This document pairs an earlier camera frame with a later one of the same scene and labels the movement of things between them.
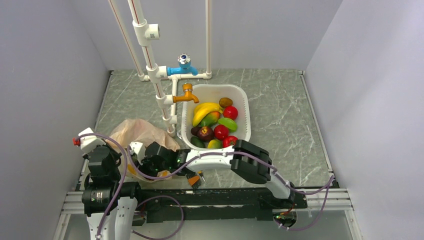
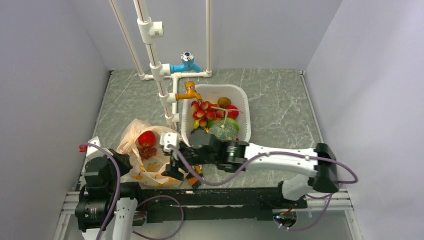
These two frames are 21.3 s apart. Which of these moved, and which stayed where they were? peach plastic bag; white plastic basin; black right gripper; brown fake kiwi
Moved: black right gripper; peach plastic bag
Stayed: brown fake kiwi; white plastic basin
